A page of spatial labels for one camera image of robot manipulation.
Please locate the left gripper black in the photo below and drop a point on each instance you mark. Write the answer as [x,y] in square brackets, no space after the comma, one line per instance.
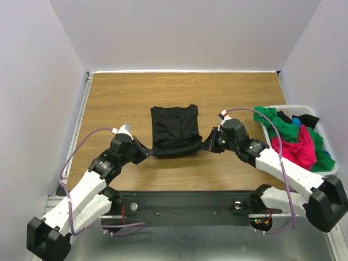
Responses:
[144,152]

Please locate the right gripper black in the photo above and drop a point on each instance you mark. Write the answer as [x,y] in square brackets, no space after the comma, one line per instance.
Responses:
[212,140]

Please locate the black t shirt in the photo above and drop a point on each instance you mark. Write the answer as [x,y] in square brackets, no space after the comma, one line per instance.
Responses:
[175,131]
[309,121]

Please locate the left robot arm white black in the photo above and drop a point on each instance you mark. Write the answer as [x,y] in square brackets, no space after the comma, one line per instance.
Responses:
[51,236]

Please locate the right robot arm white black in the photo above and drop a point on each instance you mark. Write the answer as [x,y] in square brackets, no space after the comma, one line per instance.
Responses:
[321,199]

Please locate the green t shirt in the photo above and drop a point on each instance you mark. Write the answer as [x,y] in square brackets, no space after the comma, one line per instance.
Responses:
[324,163]

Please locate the blue t shirt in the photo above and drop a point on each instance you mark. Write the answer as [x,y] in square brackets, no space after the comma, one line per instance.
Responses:
[296,121]

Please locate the white laundry basket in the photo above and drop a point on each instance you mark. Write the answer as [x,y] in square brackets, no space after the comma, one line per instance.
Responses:
[322,128]

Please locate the pink t shirt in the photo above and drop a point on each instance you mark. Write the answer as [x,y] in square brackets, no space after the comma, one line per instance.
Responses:
[298,144]

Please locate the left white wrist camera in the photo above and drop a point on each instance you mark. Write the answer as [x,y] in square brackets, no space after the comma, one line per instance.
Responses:
[124,129]

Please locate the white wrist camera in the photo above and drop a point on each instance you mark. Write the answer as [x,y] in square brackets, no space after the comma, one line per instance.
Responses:
[224,116]
[124,129]

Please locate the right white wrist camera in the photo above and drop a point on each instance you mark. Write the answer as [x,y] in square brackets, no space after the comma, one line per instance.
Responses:
[224,116]

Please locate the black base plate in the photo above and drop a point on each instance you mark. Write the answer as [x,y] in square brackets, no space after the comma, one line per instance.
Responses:
[184,208]

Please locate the aluminium frame rail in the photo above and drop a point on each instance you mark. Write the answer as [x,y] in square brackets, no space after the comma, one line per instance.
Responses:
[64,175]

